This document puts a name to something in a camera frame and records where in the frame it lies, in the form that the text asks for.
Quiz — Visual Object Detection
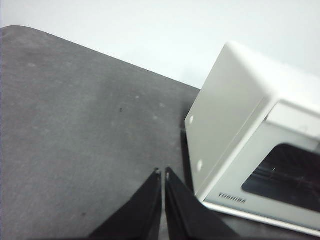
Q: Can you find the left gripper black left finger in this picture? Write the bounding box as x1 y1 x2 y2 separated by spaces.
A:
88 167 162 240

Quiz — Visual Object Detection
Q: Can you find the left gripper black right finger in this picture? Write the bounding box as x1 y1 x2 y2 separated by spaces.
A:
164 166 241 240

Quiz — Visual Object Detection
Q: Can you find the glass oven door with handle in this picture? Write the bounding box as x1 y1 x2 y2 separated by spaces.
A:
202 99 320 237

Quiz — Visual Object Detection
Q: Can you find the cream white toaster oven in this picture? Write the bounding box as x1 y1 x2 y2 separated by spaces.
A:
184 41 320 237

